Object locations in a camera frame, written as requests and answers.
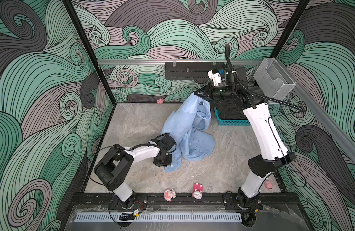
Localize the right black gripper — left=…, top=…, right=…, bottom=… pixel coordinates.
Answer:
left=197, top=80, right=242, bottom=102

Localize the light blue long sleeve shirt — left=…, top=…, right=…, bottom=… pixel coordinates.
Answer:
left=162, top=94, right=215, bottom=173

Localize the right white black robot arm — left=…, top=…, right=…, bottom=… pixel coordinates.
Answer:
left=194, top=44, right=304, bottom=211

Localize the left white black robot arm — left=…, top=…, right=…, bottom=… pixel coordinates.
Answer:
left=94, top=133, right=177, bottom=209

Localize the dark grey long sleeve shirt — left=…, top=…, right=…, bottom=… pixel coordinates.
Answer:
left=217, top=101, right=247, bottom=120

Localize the teal plastic basket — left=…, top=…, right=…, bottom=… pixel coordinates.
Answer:
left=214, top=108, right=250, bottom=126

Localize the pink white figurine toy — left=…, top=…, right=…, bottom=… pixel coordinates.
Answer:
left=164, top=189, right=176, bottom=202

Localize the pink toy at back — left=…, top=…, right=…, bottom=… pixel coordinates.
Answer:
left=157, top=98, right=165, bottom=104

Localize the pink toy right edge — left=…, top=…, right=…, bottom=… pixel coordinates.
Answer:
left=265, top=181, right=273, bottom=190

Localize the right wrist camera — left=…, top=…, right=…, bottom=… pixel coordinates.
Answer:
left=207, top=68, right=226, bottom=87

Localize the black perforated wall tray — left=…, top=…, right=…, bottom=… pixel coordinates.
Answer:
left=165, top=62, right=225, bottom=80

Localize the aluminium wall rail back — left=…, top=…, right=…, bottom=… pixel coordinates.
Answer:
left=97, top=59, right=262, bottom=65

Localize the aluminium wall rail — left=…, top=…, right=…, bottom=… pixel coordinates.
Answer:
left=97, top=59, right=262, bottom=65
left=283, top=60, right=355, bottom=164

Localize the white slotted cable duct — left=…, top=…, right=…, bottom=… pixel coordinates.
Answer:
left=74, top=212, right=242, bottom=223

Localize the clear plastic wall bin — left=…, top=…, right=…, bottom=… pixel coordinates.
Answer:
left=254, top=58, right=296, bottom=100

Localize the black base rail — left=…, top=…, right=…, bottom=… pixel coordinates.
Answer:
left=70, top=192, right=300, bottom=210

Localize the black frame post right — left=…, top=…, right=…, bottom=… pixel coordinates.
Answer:
left=269, top=1, right=309, bottom=60

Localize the black frame post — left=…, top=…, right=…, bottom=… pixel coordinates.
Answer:
left=62, top=0, right=117, bottom=107
left=269, top=1, right=309, bottom=60

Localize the aluminium wall rail right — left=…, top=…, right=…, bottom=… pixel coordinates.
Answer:
left=283, top=60, right=355, bottom=164

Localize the black frame post left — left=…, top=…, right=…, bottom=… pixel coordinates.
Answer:
left=62, top=0, right=117, bottom=107

